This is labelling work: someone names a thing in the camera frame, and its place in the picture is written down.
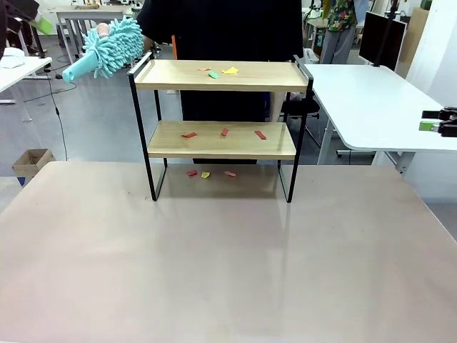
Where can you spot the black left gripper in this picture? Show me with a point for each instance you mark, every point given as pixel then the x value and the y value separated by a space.
pixel 21 12

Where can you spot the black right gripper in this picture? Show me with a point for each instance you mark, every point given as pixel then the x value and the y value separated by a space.
pixel 450 123

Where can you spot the teal microfiber duster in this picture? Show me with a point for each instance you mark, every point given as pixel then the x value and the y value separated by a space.
pixel 114 46

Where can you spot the green paper scrap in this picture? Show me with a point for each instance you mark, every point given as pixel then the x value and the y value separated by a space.
pixel 213 75

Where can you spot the pink scrap under shelf right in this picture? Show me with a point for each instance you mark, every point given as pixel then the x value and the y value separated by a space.
pixel 230 174

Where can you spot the person's right hand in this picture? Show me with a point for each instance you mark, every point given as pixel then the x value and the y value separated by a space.
pixel 103 30

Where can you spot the grey metal workbench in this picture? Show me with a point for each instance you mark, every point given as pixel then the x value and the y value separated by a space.
pixel 78 16

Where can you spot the white cloth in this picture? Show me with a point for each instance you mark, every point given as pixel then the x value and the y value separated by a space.
pixel 12 59

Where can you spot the small white table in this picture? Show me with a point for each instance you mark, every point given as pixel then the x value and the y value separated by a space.
pixel 26 69

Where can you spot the light wooden board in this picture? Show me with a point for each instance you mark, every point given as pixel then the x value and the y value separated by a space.
pixel 416 35

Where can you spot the black stand pole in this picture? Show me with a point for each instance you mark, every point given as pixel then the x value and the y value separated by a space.
pixel 387 28

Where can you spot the black computer monitor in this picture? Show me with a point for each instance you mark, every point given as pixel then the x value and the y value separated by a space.
pixel 371 35

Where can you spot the black office chair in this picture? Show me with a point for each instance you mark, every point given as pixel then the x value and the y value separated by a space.
pixel 310 105

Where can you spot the person in floral shirt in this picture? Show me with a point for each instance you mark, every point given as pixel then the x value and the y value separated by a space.
pixel 341 18

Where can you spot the brown cardboard box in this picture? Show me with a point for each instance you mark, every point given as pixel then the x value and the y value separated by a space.
pixel 32 160

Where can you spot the wide red paper scrap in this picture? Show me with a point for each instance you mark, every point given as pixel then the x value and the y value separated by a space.
pixel 260 135

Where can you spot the person in black shirt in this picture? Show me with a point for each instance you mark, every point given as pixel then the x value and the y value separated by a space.
pixel 221 28

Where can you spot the long red paper scrap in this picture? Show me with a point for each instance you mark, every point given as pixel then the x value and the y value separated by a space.
pixel 189 135

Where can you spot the short red paper scrap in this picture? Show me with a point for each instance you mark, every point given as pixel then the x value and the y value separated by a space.
pixel 224 132

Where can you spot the small red paper scrap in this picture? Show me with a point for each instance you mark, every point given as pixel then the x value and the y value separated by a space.
pixel 192 173

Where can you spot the small yellow paper scrap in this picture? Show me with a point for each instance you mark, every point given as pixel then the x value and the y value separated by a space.
pixel 205 175

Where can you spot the two-tier wooden shelf black frame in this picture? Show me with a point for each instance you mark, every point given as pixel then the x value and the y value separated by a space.
pixel 221 80

